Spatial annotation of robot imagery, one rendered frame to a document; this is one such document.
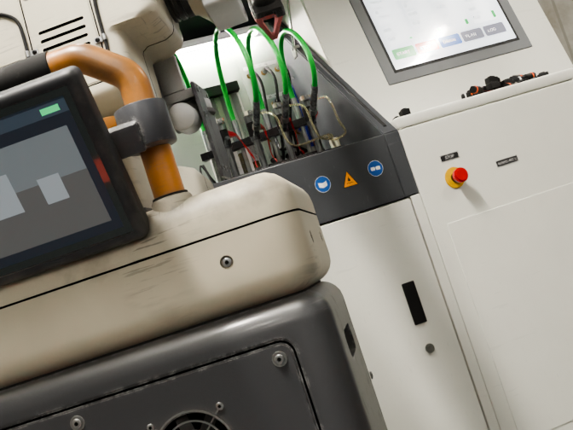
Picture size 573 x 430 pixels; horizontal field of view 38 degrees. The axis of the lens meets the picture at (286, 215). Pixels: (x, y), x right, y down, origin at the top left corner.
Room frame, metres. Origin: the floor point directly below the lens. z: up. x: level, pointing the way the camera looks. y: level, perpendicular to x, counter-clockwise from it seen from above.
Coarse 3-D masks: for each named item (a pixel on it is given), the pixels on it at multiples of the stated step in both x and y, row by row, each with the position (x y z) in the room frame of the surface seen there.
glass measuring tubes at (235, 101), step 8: (208, 88) 2.39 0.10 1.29; (216, 88) 2.39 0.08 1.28; (232, 88) 2.41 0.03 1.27; (216, 96) 2.41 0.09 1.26; (232, 96) 2.42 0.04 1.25; (216, 104) 2.42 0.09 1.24; (224, 104) 2.40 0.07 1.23; (232, 104) 2.43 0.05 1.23; (240, 104) 2.44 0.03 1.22; (216, 112) 2.39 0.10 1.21; (224, 112) 2.41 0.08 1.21; (240, 112) 2.41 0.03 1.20; (224, 120) 2.42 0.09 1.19; (240, 120) 2.41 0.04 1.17; (200, 128) 2.40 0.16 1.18; (232, 128) 2.40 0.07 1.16; (240, 128) 2.43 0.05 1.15; (248, 136) 2.41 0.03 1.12; (240, 152) 2.40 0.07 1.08; (248, 152) 2.43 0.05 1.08; (256, 152) 2.44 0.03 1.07; (240, 160) 2.41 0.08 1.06; (256, 160) 2.41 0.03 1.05; (240, 168) 2.42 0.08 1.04; (216, 176) 2.40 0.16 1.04; (232, 176) 2.41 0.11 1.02
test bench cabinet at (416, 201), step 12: (420, 204) 1.99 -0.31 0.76; (348, 216) 1.96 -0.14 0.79; (420, 216) 1.98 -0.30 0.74; (420, 228) 1.98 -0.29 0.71; (432, 240) 1.99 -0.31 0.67; (432, 252) 1.98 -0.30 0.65; (432, 264) 1.99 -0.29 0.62; (444, 276) 1.99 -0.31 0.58; (444, 288) 1.98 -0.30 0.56; (444, 300) 1.99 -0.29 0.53; (456, 312) 1.99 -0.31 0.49; (456, 324) 1.98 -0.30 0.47; (456, 336) 1.99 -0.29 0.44; (468, 348) 1.98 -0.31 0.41; (468, 360) 1.98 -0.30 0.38; (480, 384) 1.98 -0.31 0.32; (480, 396) 1.98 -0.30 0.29; (492, 408) 1.99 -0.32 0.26; (492, 420) 1.98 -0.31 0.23
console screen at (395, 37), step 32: (352, 0) 2.33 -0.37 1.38; (384, 0) 2.35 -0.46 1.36; (416, 0) 2.37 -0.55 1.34; (448, 0) 2.39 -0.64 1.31; (480, 0) 2.41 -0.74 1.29; (384, 32) 2.31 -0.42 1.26; (416, 32) 2.33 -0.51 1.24; (448, 32) 2.35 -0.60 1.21; (480, 32) 2.37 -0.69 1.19; (512, 32) 2.39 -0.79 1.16; (384, 64) 2.28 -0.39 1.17; (416, 64) 2.30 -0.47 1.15; (448, 64) 2.32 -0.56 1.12
